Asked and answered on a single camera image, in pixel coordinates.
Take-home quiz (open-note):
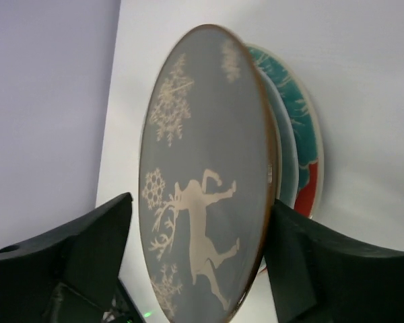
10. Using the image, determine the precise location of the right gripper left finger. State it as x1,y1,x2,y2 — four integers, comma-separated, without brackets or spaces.
0,192,133,322

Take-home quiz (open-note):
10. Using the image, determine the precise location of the white bowl plate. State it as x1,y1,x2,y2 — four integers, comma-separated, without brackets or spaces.
258,68,299,209

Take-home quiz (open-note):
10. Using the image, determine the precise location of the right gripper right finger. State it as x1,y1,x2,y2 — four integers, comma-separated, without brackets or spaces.
265,201,404,322

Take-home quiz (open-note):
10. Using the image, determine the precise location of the red and teal plate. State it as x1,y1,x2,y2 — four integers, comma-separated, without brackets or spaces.
247,44,324,218

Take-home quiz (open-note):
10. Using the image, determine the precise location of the grey stone plate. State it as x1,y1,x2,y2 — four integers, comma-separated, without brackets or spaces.
138,24,277,322

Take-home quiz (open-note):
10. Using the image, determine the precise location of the light green plate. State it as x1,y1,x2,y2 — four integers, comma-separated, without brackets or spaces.
256,67,282,200

